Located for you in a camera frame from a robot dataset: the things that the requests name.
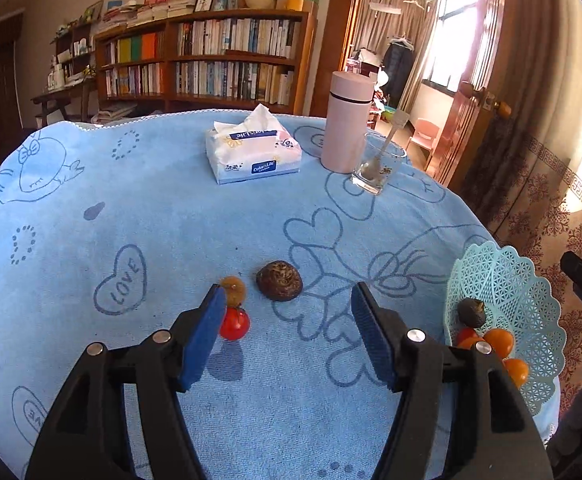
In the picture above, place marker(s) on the clear drinking glass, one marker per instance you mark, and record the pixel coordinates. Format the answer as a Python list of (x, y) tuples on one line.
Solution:
[(377, 170)]

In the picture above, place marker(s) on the cluttered side shelf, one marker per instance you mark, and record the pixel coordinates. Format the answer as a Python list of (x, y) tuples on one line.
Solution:
[(66, 75)]

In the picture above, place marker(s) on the window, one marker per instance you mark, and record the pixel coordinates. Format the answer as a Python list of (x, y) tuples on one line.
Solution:
[(458, 25)]

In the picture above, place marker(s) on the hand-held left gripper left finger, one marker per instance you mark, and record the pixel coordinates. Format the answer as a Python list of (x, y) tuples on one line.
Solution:
[(201, 345)]

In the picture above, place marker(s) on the beige curtain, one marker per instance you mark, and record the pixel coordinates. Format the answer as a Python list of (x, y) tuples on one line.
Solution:
[(378, 15)]

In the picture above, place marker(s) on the small brown longan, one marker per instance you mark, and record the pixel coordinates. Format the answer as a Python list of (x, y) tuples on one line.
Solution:
[(234, 290)]

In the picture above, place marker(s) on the pink plastic chair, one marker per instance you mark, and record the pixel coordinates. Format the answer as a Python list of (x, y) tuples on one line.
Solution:
[(423, 136)]

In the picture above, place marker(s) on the large red tomato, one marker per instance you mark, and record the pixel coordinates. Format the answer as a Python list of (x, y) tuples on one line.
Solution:
[(465, 334)]

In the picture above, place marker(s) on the small oval orange kumquat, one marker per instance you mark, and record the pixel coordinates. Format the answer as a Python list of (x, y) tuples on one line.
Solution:
[(517, 371)]

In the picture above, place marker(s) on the white tissue pack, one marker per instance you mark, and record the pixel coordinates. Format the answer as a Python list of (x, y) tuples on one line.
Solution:
[(251, 152)]

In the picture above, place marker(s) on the light blue printed towel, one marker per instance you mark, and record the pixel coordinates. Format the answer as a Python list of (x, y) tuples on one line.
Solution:
[(171, 230)]

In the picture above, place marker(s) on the small red cherry tomato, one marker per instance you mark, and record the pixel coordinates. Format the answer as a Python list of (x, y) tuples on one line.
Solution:
[(235, 324)]

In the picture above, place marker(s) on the dark water chestnut with sprout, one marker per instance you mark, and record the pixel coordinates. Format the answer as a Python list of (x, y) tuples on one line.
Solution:
[(472, 311)]

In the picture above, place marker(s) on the dark wooden door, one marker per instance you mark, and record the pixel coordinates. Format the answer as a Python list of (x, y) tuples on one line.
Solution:
[(1, 80)]

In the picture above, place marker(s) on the patterned brown drape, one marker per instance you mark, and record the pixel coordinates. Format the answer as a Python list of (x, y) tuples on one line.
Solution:
[(546, 160)]

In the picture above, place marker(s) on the large smooth orange tomato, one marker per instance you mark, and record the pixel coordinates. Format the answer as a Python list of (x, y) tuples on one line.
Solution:
[(500, 341)]

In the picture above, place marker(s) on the hanging dark coat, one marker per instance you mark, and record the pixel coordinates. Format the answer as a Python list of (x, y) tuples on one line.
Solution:
[(398, 67)]

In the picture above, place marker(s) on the turquoise lattice plastic basket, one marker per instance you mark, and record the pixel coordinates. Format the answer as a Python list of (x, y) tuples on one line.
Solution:
[(516, 290)]

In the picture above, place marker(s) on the pink insulated bottle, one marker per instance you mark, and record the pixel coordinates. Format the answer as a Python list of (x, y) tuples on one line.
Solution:
[(347, 120)]

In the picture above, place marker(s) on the wooden bookshelf with books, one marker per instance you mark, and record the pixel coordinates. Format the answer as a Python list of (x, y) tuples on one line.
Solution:
[(206, 60)]

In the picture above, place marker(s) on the wooden door with round knob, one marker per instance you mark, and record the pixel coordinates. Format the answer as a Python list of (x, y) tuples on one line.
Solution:
[(471, 120)]

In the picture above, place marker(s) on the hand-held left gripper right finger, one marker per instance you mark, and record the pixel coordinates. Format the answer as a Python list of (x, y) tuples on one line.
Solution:
[(373, 340)]

